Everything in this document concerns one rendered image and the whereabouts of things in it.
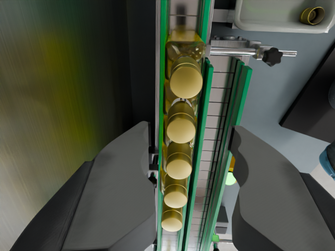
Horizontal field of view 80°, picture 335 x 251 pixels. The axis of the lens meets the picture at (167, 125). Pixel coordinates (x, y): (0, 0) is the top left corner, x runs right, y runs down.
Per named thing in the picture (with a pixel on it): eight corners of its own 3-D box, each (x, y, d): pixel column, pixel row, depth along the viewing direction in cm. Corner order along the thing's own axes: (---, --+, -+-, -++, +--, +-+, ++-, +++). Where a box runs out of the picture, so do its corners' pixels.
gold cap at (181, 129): (168, 101, 26) (166, 117, 22) (195, 103, 26) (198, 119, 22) (167, 125, 28) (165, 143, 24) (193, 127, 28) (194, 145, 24)
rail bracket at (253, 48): (202, 37, 43) (209, 45, 33) (281, 40, 43) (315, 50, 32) (200, 51, 45) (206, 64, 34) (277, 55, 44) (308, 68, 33)
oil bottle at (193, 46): (170, 30, 44) (163, 43, 25) (197, 30, 43) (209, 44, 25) (170, 57, 46) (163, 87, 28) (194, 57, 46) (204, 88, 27)
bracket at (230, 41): (207, 33, 49) (210, 37, 43) (246, 35, 49) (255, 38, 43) (205, 49, 51) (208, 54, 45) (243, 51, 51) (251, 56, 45)
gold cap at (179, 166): (167, 139, 29) (165, 158, 25) (192, 140, 29) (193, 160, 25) (167, 158, 31) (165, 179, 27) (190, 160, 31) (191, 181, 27)
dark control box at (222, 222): (206, 203, 88) (209, 221, 81) (225, 205, 88) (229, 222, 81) (204, 215, 93) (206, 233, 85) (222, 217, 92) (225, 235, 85)
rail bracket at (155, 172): (138, 146, 60) (127, 178, 48) (161, 147, 59) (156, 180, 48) (138, 156, 62) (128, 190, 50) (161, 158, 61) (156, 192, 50)
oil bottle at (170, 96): (169, 57, 46) (162, 87, 28) (194, 58, 46) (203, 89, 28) (168, 80, 49) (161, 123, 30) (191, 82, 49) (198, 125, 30)
